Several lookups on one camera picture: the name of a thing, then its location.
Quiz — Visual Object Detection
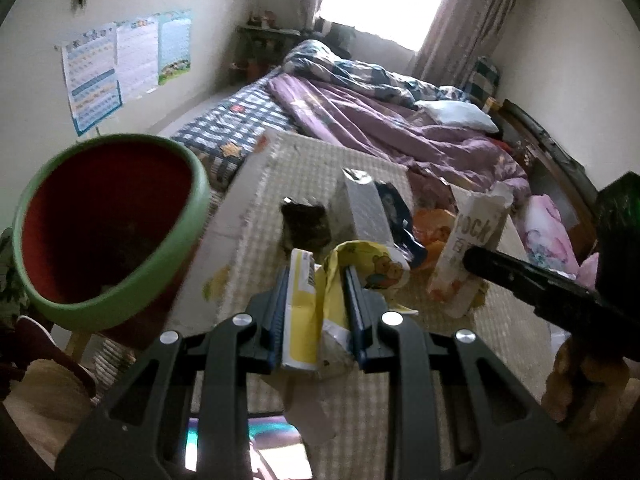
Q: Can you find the shiny crumpled wrapper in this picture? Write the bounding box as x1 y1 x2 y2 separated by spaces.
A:
412 167 456 208

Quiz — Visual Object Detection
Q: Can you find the white chart wall poster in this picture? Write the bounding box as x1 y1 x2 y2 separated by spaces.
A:
115 16 162 102

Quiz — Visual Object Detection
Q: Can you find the striped woven rug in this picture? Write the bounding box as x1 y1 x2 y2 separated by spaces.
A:
92 340 141 396

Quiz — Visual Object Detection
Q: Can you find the beige fleece clothing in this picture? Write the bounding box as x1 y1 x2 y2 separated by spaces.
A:
0 355 108 466

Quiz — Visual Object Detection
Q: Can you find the green checkered cushion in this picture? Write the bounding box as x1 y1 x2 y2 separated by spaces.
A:
465 56 502 106

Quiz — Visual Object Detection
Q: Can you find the orange snack wrapper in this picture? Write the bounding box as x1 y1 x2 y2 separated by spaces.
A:
410 207 451 271

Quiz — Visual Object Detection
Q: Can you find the dark brown wrapper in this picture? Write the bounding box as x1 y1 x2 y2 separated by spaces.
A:
280 197 332 253

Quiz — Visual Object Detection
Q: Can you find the green cartoon wall poster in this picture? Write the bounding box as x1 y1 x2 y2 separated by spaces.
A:
157 8 193 86

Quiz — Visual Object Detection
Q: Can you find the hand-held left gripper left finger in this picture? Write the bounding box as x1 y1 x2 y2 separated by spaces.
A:
55 267 291 480

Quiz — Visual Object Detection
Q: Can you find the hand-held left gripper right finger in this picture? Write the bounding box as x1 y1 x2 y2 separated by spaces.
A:
342 265 583 480

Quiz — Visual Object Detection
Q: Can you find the dark wooden headboard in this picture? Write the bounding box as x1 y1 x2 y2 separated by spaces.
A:
492 100 601 241

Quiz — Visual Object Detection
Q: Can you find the green basin with red inside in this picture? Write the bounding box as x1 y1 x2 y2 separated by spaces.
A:
11 132 213 351

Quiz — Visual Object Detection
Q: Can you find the person's right hand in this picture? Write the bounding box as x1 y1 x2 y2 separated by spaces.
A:
542 332 633 428

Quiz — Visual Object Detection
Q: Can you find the silver foil snack bag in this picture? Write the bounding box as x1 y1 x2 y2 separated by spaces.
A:
332 167 396 248

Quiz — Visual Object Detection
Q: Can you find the white pillow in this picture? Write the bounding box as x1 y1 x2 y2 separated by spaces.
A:
415 100 496 135

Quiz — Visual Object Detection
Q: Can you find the cluttered wooden side table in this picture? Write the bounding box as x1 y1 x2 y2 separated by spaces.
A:
235 10 306 81

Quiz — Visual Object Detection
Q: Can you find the bright window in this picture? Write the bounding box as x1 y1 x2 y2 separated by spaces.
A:
317 0 458 53

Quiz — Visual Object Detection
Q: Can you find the purple blanket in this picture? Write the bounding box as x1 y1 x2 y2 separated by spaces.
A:
267 72 531 196

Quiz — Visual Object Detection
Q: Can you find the checkered bed sheet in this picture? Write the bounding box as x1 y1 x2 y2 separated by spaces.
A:
170 82 296 191

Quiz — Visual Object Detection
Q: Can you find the blue plaid duvet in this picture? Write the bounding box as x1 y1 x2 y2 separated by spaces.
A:
282 39 473 111

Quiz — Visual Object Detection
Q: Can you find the beige woven mat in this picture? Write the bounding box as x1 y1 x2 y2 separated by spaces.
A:
165 127 566 480

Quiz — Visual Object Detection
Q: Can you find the pink plastic bag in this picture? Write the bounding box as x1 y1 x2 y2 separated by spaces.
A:
515 195 601 286

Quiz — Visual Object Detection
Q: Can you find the white paper snack bag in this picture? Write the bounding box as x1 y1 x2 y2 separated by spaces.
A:
427 182 513 318

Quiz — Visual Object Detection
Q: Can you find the blue and white wall poster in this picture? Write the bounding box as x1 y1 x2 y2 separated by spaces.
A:
55 22 124 137

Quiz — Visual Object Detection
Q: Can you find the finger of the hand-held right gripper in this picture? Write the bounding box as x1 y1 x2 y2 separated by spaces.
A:
462 246 601 322

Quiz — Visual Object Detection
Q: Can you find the wooden stool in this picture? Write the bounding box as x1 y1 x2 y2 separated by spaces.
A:
65 332 96 376

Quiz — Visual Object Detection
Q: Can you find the yellow bear print wrapper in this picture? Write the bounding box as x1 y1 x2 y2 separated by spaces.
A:
281 240 413 446

